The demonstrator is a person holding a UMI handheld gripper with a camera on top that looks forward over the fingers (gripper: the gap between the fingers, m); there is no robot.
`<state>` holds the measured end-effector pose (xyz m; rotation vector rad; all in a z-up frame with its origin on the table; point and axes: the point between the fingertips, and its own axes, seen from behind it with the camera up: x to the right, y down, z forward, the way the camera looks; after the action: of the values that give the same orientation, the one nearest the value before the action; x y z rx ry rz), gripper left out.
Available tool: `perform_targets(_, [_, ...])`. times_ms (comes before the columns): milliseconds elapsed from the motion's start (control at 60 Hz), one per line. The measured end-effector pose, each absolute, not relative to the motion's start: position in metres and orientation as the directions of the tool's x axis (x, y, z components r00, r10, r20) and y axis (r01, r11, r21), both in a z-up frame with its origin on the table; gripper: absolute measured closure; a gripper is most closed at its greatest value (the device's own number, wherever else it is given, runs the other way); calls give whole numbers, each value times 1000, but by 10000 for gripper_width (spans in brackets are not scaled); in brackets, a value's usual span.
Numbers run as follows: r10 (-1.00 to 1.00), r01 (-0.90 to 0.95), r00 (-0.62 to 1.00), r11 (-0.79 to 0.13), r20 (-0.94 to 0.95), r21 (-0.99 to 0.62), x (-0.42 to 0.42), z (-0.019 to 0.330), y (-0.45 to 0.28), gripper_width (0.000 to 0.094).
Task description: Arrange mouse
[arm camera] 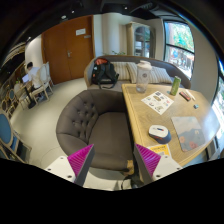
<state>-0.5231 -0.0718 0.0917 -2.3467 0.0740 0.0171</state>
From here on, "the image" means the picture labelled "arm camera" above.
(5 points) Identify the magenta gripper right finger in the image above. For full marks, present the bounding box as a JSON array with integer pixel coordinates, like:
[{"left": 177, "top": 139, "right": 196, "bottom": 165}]
[{"left": 134, "top": 144, "right": 161, "bottom": 185}]

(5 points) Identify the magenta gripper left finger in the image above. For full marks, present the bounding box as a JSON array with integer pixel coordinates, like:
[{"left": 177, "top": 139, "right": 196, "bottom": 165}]
[{"left": 67, "top": 144, "right": 95, "bottom": 186}]

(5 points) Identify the white and blue computer mouse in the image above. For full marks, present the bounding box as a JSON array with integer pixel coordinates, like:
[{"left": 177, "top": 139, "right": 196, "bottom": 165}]
[{"left": 149, "top": 125, "right": 171, "bottom": 144}]

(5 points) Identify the patterned grey mouse pad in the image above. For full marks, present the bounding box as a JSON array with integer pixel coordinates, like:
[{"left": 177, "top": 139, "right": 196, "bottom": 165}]
[{"left": 171, "top": 116, "right": 205, "bottom": 152}]

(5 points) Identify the yellow booklet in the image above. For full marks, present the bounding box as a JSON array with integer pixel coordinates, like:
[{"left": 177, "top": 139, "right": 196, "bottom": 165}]
[{"left": 149, "top": 144, "right": 171, "bottom": 156}]

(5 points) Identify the dark grey tufted armchair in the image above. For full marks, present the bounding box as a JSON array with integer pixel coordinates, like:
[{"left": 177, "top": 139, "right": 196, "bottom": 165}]
[{"left": 56, "top": 89, "right": 134, "bottom": 173}]

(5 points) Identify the wooden table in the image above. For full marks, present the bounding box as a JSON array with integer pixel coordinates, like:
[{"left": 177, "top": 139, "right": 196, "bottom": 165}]
[{"left": 122, "top": 84, "right": 220, "bottom": 166}]

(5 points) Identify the white sticker sheet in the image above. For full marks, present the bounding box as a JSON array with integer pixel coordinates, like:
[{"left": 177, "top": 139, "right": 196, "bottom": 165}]
[{"left": 142, "top": 91, "right": 173, "bottom": 115}]

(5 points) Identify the blue upholstered chair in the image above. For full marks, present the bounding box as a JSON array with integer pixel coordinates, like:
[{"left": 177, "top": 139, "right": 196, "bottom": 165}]
[{"left": 0, "top": 109, "right": 31, "bottom": 163}]

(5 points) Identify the dark red flat case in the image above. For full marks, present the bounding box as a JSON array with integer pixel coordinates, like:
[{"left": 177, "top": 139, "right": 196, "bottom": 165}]
[{"left": 179, "top": 91, "right": 191, "bottom": 101}]

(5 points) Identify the white pen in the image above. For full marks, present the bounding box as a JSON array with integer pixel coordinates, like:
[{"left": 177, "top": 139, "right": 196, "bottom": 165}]
[{"left": 186, "top": 89, "right": 196, "bottom": 101}]

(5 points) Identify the green drink can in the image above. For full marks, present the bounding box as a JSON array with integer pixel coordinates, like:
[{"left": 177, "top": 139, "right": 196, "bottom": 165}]
[{"left": 170, "top": 76, "right": 181, "bottom": 96}]

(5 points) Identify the striped cushion right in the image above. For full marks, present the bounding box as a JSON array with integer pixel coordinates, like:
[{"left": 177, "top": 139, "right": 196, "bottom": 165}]
[{"left": 126, "top": 62, "right": 172, "bottom": 84}]

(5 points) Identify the striped cushion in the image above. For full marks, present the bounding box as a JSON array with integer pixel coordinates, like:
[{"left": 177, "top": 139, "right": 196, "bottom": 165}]
[
  {"left": 113, "top": 62, "right": 130, "bottom": 80},
  {"left": 126, "top": 62, "right": 172, "bottom": 84}
]

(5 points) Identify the black and red backpack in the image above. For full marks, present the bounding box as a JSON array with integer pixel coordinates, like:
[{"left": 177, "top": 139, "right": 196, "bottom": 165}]
[{"left": 91, "top": 58, "right": 119, "bottom": 89}]

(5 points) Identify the striped cushion left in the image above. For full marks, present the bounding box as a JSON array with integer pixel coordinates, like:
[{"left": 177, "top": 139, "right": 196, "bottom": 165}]
[{"left": 113, "top": 62, "right": 130, "bottom": 80}]

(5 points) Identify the grey sofa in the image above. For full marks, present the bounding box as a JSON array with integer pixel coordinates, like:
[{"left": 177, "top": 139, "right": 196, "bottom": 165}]
[{"left": 83, "top": 54, "right": 193, "bottom": 93}]

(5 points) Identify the clear plastic water jug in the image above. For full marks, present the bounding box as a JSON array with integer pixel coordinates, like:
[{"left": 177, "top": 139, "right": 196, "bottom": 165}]
[{"left": 136, "top": 60, "right": 152, "bottom": 93}]

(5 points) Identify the person in white shirt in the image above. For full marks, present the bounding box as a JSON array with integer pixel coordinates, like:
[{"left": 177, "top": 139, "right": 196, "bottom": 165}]
[{"left": 27, "top": 62, "right": 41, "bottom": 91}]

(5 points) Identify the wooden double door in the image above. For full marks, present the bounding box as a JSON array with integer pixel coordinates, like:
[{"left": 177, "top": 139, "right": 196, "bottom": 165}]
[{"left": 42, "top": 15, "right": 95, "bottom": 84}]

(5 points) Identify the beige glass cabinet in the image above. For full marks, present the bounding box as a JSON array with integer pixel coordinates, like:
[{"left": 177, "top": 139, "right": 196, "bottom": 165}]
[{"left": 126, "top": 22, "right": 155, "bottom": 58}]

